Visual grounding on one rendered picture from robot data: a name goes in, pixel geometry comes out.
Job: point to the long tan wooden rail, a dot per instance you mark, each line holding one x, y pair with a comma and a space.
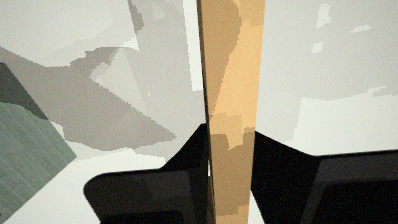
230, 36

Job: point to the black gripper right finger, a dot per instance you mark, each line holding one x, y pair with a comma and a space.
287, 184

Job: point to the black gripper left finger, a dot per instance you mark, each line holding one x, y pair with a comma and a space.
181, 184

